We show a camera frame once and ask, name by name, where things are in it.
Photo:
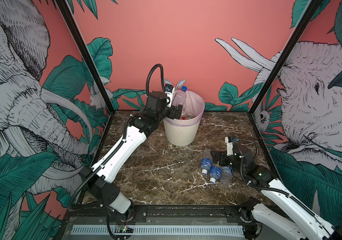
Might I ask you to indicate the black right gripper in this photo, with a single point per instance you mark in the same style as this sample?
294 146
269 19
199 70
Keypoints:
219 153

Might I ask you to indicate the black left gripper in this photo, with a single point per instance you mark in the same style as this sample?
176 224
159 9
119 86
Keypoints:
173 115

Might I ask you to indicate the crushed clear plastic bottle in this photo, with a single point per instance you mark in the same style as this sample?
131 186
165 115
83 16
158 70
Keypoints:
226 175

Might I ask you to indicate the blue label bottle white cap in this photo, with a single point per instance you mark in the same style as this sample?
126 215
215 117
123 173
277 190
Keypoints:
206 162

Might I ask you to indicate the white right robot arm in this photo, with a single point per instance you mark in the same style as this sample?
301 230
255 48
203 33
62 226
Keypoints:
299 222

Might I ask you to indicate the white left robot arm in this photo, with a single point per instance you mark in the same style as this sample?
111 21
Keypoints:
99 178

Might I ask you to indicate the purple bin liner bag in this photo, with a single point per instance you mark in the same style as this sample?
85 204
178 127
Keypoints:
195 107

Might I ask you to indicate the cream ribbed waste bin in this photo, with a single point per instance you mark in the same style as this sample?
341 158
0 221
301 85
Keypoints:
181 132

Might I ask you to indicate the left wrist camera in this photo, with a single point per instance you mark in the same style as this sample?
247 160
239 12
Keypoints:
169 90

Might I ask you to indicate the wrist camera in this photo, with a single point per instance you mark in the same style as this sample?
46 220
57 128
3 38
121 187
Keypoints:
169 90
230 142

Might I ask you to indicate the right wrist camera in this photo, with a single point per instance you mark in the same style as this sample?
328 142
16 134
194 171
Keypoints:
230 142

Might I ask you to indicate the white slotted cable duct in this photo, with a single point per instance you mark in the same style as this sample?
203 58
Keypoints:
147 230

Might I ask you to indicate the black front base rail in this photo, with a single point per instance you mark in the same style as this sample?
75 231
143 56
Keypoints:
142 213

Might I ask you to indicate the black left corner frame post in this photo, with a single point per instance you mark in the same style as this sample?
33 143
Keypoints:
79 40

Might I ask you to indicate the black corner frame post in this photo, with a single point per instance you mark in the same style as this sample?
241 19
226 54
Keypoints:
79 40
303 22

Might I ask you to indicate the black right corner frame post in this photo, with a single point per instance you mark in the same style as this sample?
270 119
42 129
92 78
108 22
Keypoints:
303 22

